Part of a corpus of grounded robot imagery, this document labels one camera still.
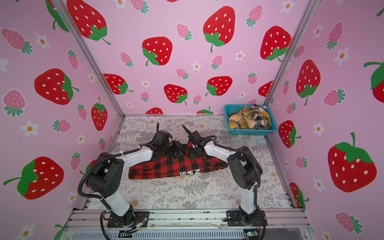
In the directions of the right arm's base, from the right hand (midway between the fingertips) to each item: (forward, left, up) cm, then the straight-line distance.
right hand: (193, 153), depth 95 cm
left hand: (-1, +3, +6) cm, 7 cm away
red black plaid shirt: (-7, +11, -1) cm, 13 cm away
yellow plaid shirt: (+29, -34, +5) cm, 45 cm away
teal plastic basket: (+21, -38, +1) cm, 43 cm away
